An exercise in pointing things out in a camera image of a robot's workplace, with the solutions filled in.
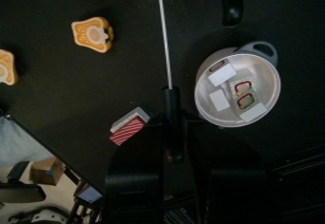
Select white toy pot black handles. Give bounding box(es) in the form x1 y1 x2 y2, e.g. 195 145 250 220
192 41 282 129

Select red rimmed toy slice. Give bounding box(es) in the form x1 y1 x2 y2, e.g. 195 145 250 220
233 80 254 97
236 92 256 110

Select brown cardboard box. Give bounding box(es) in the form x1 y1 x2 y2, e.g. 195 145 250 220
27 157 65 186

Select white blade toy cleaver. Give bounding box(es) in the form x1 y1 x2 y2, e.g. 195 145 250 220
155 0 185 164

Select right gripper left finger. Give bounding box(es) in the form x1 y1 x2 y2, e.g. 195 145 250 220
104 113 165 224

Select small lit screen device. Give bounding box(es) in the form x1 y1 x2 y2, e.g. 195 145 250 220
76 184 104 204

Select white rectangular toy piece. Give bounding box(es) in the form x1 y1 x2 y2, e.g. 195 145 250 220
208 89 232 112
207 60 237 87
237 103 268 123

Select toy knife black handle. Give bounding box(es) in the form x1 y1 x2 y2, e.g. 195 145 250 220
220 0 244 28

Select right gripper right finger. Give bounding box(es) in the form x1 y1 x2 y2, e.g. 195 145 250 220
187 117 272 224

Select black chair seat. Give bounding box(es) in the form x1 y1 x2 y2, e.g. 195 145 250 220
0 182 46 204

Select small yellow toy pepper half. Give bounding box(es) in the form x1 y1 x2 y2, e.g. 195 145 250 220
69 16 114 54

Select red striped white toy block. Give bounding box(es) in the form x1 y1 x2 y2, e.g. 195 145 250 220
108 106 152 147

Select large yellow toy pepper half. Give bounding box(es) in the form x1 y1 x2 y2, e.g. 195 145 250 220
0 48 18 86

